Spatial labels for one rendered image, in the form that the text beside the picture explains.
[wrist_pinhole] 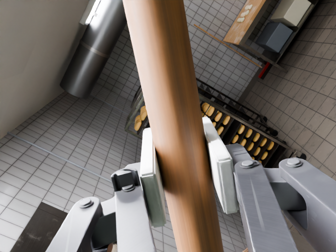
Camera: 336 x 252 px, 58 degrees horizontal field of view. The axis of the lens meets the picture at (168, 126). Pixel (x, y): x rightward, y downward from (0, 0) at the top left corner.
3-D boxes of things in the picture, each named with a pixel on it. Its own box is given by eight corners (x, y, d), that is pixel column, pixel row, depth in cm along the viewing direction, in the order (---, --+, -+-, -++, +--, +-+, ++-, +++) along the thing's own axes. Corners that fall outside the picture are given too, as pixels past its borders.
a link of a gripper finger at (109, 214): (149, 240, 13) (81, 253, 13) (150, 183, 18) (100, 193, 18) (142, 210, 13) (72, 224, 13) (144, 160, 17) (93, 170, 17)
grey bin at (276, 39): (278, 53, 442) (265, 44, 437) (266, 50, 489) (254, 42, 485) (293, 30, 433) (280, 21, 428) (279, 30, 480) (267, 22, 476)
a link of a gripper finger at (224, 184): (216, 160, 14) (232, 158, 14) (197, 117, 21) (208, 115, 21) (224, 215, 15) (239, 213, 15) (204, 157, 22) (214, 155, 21)
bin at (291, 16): (296, 26, 431) (283, 17, 426) (281, 27, 479) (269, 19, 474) (311, 3, 423) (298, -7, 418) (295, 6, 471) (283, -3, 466)
